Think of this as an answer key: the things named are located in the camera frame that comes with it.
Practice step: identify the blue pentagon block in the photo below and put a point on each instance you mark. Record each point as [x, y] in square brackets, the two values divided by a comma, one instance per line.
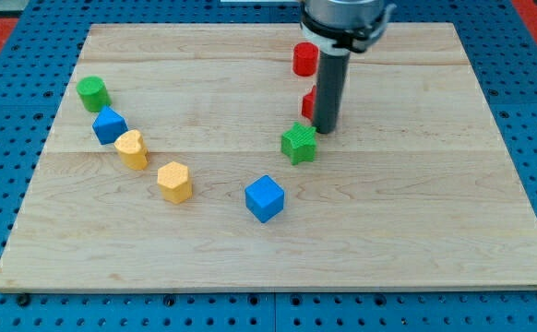
[109, 125]

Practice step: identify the yellow hexagon block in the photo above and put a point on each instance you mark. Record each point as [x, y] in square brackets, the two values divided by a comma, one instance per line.
[175, 182]

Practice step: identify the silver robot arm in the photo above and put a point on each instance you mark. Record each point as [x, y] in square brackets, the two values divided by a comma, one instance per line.
[339, 28]

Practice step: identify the red star block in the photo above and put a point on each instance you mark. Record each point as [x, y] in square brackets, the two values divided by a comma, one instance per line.
[308, 103]

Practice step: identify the yellow heart block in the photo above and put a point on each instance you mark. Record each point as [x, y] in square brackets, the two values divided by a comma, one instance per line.
[132, 150]

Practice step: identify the blue cube block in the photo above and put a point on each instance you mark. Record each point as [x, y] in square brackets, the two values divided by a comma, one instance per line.
[264, 198]

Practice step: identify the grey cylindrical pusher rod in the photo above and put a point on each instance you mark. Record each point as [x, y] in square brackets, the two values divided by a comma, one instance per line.
[330, 82]

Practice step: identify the green star block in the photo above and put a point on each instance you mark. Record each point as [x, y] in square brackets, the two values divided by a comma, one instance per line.
[299, 143]

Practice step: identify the wooden board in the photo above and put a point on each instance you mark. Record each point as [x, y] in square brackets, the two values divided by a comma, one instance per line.
[414, 191]

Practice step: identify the red cylinder block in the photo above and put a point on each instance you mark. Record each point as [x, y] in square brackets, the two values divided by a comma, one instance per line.
[304, 62]

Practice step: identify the green cylinder block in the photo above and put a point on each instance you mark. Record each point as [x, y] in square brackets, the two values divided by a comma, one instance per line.
[93, 93]

